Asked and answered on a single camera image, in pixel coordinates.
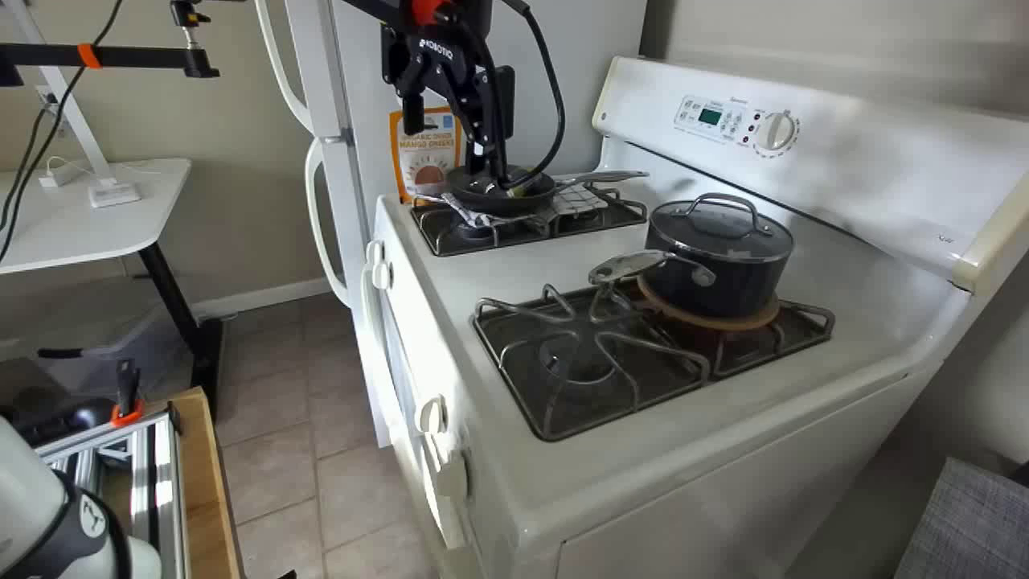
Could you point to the grey plastic bin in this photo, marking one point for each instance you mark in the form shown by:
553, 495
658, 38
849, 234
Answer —
107, 353

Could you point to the white table with black leg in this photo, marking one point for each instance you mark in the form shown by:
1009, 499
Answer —
67, 227

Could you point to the white stand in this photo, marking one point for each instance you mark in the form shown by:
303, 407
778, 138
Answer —
114, 194

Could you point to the white gas stove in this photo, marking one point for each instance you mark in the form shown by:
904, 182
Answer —
515, 269

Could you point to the white stove knob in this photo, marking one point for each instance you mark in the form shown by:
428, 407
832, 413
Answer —
379, 263
431, 413

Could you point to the wooden cart with aluminium rails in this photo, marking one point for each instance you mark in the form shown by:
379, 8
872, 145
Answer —
209, 494

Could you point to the black burner grate with tray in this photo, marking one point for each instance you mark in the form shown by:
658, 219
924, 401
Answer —
461, 238
599, 374

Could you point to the grey checked fabric bin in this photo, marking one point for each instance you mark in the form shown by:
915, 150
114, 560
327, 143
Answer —
965, 525

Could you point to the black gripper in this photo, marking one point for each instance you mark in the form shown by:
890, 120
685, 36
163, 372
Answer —
444, 50

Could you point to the round cork trivet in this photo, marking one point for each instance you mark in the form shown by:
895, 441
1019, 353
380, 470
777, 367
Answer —
697, 320

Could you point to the white checkered dish towel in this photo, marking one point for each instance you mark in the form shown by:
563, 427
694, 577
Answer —
582, 201

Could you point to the black bar with orange clip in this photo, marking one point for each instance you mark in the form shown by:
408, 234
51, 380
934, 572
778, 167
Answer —
139, 60

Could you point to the orange and black clamp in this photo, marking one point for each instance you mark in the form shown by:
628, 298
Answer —
130, 413

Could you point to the orange food packet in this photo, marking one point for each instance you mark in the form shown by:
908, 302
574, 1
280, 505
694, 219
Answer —
437, 163

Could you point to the white refrigerator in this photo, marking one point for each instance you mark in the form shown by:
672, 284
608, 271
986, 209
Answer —
359, 64

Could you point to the white oven dial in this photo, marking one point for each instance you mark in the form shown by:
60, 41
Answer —
777, 128

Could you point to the black pot with lid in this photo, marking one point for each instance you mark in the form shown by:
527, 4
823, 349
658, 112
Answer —
717, 269

